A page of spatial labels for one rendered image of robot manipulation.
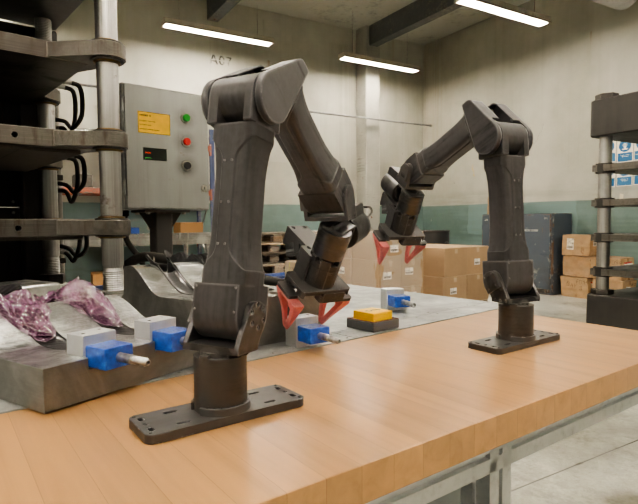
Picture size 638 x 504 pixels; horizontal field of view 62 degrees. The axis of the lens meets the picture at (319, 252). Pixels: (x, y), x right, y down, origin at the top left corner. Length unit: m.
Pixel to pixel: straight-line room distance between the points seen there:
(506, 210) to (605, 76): 7.24
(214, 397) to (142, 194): 1.24
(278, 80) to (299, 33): 8.53
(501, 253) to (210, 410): 0.62
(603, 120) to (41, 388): 4.69
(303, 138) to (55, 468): 0.49
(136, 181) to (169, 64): 6.45
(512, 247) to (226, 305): 0.59
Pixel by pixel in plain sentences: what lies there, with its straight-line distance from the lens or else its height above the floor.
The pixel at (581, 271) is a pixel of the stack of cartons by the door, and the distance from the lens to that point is 7.72.
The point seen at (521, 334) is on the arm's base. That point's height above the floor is 0.82.
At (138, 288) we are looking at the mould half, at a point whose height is 0.89.
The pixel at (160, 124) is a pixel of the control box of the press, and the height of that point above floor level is 1.35.
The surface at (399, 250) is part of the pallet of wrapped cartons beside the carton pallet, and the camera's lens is 5.00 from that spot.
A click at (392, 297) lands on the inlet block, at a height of 0.84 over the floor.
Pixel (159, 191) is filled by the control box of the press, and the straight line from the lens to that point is 1.82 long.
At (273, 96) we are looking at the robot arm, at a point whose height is 1.18.
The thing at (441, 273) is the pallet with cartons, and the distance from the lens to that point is 5.57.
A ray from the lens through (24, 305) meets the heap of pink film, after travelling 0.91.
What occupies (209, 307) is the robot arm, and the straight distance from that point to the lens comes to 0.63.
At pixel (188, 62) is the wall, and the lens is 8.29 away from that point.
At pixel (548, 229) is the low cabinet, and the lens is 7.82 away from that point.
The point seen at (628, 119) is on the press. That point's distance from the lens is 4.89.
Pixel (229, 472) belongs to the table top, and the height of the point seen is 0.80.
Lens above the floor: 1.03
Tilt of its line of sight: 3 degrees down
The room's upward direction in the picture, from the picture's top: straight up
